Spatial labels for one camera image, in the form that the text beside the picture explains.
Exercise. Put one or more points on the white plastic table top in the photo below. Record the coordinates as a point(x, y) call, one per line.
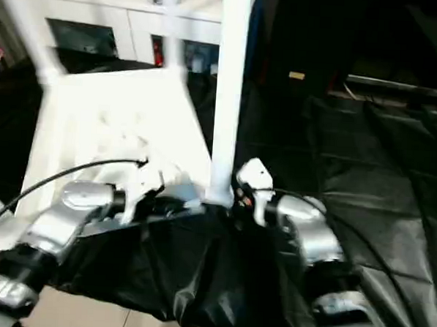
point(114, 128)

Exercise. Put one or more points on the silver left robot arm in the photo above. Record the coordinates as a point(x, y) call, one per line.
point(62, 210)

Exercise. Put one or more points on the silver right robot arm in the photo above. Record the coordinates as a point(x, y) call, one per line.
point(317, 227)

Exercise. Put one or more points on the small tan label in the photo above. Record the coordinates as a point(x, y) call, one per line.
point(296, 75)

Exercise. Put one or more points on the white sideboard cabinet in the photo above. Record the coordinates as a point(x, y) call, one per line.
point(138, 16)

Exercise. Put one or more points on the black flat board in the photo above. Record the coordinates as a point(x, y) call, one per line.
point(402, 84)

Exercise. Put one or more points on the grey curtain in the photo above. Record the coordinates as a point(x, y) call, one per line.
point(5, 28)

